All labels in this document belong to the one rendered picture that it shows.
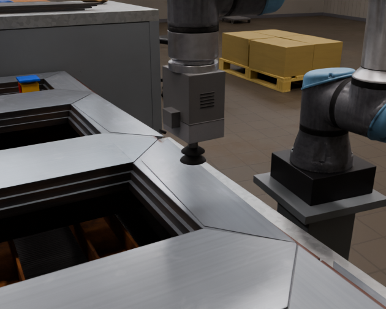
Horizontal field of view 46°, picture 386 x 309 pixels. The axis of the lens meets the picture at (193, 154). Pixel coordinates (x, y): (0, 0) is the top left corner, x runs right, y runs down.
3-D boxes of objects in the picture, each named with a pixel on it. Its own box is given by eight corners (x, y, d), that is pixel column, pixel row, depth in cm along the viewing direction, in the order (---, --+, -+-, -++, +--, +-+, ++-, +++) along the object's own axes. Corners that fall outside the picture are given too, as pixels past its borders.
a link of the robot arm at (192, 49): (183, 35, 62) (157, 28, 69) (183, 68, 64) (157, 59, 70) (228, 31, 66) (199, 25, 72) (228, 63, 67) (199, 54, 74)
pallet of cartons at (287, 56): (215, 68, 584) (216, 32, 567) (279, 62, 617) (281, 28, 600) (271, 93, 467) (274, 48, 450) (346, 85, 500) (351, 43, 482)
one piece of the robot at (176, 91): (142, 42, 69) (146, 144, 75) (170, 51, 62) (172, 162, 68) (198, 38, 73) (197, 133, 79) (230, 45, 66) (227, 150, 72)
